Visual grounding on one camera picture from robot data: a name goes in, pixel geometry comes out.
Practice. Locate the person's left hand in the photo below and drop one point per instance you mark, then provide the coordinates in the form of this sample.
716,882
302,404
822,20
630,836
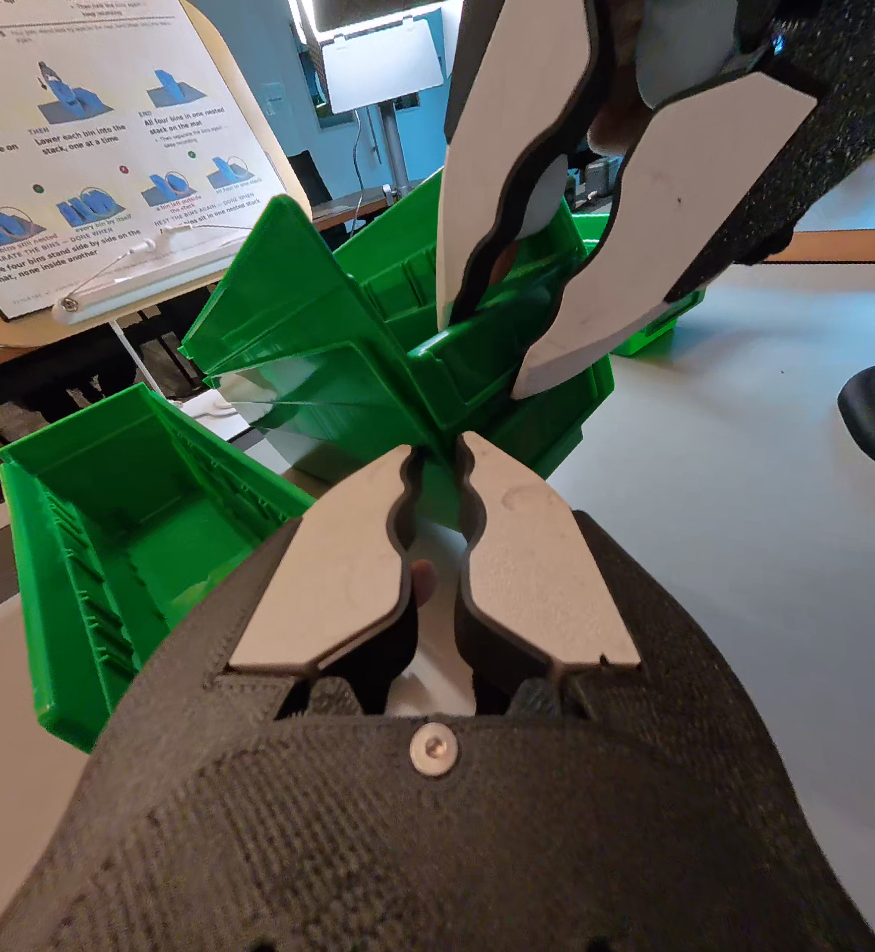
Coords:
424,584

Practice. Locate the wooden-edged side table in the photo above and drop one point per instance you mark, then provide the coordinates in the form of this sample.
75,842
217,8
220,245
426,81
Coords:
854,249

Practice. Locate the white light panel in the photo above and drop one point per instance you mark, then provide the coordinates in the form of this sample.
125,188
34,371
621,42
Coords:
385,71

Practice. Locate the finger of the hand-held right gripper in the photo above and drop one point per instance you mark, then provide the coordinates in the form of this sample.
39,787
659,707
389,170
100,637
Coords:
675,223
519,97

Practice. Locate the wooden clipboard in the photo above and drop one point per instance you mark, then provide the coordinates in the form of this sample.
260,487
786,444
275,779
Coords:
251,97

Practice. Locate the long wooden table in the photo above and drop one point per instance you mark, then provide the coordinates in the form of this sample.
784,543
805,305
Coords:
348,208

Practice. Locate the light grey desk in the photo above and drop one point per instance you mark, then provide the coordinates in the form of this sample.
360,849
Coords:
705,520

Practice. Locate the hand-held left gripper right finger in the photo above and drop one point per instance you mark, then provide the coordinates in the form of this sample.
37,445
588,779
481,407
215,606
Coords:
549,587

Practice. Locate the metal stand pole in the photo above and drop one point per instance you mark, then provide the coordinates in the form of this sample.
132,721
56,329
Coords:
391,149

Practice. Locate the green plastic bin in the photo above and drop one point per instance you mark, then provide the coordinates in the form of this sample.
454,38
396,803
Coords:
556,439
147,535
296,297
649,335

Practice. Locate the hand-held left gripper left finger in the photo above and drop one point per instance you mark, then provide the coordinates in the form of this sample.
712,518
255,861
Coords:
333,587

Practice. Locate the printed instruction sheet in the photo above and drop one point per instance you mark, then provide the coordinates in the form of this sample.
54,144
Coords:
73,186

